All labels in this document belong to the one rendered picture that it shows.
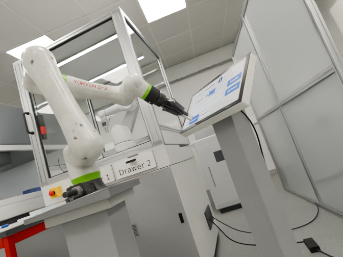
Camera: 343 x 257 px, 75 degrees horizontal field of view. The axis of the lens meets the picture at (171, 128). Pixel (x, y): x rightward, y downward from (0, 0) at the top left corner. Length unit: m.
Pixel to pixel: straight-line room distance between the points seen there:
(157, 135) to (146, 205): 0.46
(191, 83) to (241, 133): 3.75
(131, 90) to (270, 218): 0.92
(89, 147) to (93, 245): 0.39
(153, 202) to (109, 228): 0.60
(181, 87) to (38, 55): 4.04
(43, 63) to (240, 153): 0.98
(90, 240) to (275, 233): 0.84
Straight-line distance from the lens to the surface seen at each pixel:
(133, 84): 1.16
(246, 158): 1.20
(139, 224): 1.61
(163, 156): 1.47
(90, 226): 1.02
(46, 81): 1.01
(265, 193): 1.25
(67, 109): 0.96
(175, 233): 1.55
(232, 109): 1.06
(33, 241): 1.43
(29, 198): 2.37
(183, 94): 4.84
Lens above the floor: 0.80
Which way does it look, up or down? 9 degrees up
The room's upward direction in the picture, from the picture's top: 18 degrees counter-clockwise
